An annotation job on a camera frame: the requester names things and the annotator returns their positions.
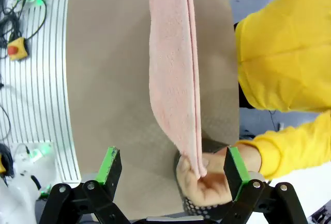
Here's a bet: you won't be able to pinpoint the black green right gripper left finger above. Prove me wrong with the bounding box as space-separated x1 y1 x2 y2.
38 146 130 224

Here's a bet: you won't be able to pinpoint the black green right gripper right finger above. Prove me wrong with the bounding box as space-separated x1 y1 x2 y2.
223 146 309 224

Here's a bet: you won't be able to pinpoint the black perforated plastic basket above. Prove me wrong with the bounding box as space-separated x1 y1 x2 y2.
173 138 272 221

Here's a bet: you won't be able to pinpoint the pink terry towel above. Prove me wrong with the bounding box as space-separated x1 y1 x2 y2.
148 0 208 177

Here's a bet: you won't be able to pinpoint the person's left forearm yellow sleeve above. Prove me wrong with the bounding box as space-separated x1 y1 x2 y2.
254 110 331 181

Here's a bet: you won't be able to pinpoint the person's left hand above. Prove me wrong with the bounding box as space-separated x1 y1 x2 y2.
178 142 262 207

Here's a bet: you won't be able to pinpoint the large white table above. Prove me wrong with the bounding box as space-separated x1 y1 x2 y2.
258 160 331 217

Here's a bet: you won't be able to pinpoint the person torso in yellow hoodie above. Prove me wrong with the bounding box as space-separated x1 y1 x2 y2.
233 0 331 113

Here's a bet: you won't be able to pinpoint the white slotted base plate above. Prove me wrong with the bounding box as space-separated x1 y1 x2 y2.
0 0 82 184

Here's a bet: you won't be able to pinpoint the black cable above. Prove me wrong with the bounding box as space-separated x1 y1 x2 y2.
0 0 48 59

